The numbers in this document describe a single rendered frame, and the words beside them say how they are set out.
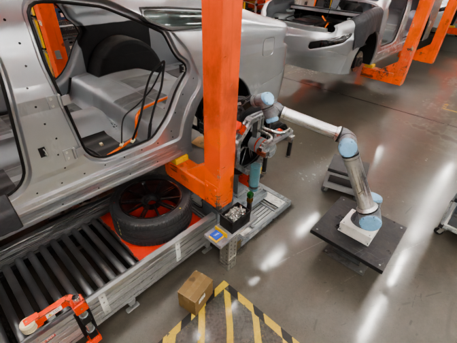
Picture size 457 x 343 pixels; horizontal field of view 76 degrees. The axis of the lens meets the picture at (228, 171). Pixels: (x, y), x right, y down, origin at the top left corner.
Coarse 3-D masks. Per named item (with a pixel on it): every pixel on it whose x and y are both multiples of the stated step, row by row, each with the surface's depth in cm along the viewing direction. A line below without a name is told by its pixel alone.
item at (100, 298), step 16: (208, 224) 243; (176, 240) 221; (192, 240) 236; (160, 256) 214; (176, 256) 227; (128, 272) 197; (144, 272) 208; (112, 288) 190; (96, 304) 185; (64, 320) 171; (32, 336) 163; (48, 336) 168
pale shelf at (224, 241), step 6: (252, 216) 236; (252, 222) 232; (222, 228) 224; (240, 228) 225; (246, 228) 229; (204, 234) 219; (228, 234) 220; (234, 234) 220; (210, 240) 216; (222, 240) 215; (228, 240) 215; (216, 246) 213; (222, 246) 212
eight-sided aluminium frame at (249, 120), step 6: (252, 114) 234; (258, 114) 234; (246, 120) 229; (252, 120) 228; (246, 126) 228; (270, 126) 262; (246, 132) 229; (240, 138) 227; (240, 144) 229; (258, 162) 270; (240, 168) 245; (246, 168) 260; (246, 174) 256
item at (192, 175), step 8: (168, 168) 259; (176, 168) 249; (184, 168) 247; (192, 168) 235; (200, 168) 228; (176, 176) 255; (184, 176) 245; (192, 176) 238; (200, 176) 233; (184, 184) 251; (192, 184) 242; (200, 184) 233; (200, 192) 238
